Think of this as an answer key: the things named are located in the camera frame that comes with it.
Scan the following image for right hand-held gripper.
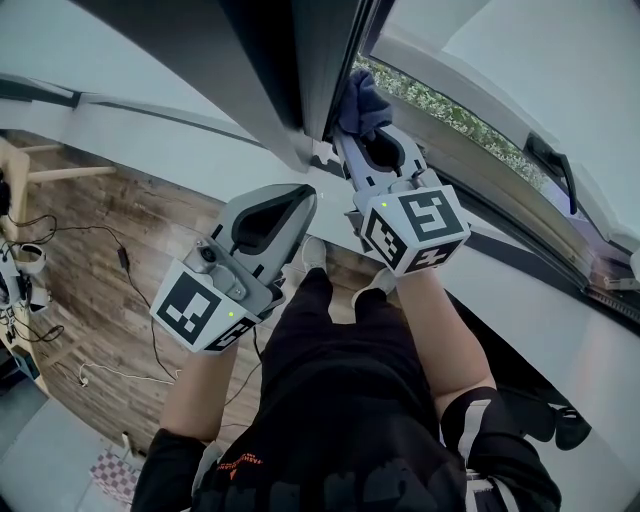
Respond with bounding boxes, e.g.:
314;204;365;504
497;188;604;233
331;124;472;278

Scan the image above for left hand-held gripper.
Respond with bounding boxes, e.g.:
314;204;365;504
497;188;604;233
148;183;320;355

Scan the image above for blue microfibre cleaning cloth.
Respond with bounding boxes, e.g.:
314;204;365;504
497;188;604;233
335;68;394;142

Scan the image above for person's right forearm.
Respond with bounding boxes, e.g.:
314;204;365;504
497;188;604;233
396;272;497;404

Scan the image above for person's left forearm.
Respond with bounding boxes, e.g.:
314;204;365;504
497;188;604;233
160;344;242;445

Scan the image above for open window sash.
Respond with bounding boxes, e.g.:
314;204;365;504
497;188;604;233
357;0;640;246

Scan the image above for checkerboard calibration sheet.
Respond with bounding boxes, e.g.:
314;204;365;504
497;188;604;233
88;446;142;502

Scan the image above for person's left white shoe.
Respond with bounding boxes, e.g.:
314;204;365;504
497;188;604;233
300;235;328;275

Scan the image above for person's white shoe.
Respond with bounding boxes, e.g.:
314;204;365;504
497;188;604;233
300;235;328;275
350;267;399;309

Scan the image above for person's right white shoe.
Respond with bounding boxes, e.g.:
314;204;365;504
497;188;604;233
350;267;399;309

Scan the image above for person's black trousers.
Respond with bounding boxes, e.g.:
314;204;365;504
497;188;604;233
258;267;434;406

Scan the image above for person's black shirt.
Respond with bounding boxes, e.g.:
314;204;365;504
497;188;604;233
130;384;564;512

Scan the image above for white and black device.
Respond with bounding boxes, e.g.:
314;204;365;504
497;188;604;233
0;242;26;331

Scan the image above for blue screen device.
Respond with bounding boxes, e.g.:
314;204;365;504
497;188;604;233
13;349;41;382

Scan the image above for black chair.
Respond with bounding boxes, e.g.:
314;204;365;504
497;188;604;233
492;384;594;452

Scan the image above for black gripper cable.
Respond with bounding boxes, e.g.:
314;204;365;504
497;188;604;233
249;324;265;369

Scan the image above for long black floor cable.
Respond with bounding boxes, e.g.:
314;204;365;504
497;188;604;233
9;213;177;382

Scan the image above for black window handle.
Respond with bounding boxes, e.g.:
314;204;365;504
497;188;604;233
523;132;580;217

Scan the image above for wooden rail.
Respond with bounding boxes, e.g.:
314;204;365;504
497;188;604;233
28;164;118;185

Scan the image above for white earphone cable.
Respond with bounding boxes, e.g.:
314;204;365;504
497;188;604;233
76;361;177;390

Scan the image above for white ring controller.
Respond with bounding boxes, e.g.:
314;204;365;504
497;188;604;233
17;244;48;275

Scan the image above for short black cable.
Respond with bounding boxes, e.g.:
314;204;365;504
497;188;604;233
0;322;66;345

